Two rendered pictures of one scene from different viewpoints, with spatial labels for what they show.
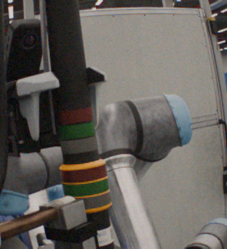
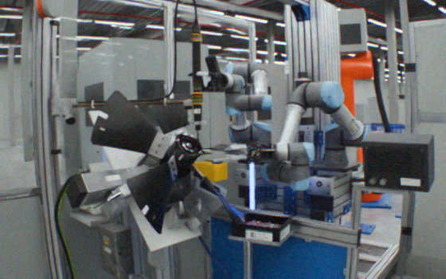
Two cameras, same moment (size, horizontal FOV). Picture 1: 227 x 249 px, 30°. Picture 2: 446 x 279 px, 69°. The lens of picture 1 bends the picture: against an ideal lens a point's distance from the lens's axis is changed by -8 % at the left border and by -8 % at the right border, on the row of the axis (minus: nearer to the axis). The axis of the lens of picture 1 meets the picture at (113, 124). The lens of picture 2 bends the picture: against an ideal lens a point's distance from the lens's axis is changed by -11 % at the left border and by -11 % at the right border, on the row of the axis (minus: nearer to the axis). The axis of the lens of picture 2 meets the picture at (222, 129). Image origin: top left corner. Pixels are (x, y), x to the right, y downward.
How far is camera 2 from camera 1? 1.37 m
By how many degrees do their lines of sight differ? 65
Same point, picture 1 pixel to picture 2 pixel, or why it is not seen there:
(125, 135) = (298, 96)
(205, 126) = not seen: outside the picture
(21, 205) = (231, 111)
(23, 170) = (236, 100)
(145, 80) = not seen: outside the picture
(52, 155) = (254, 98)
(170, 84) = not seen: outside the picture
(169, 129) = (317, 96)
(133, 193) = (288, 120)
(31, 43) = (209, 62)
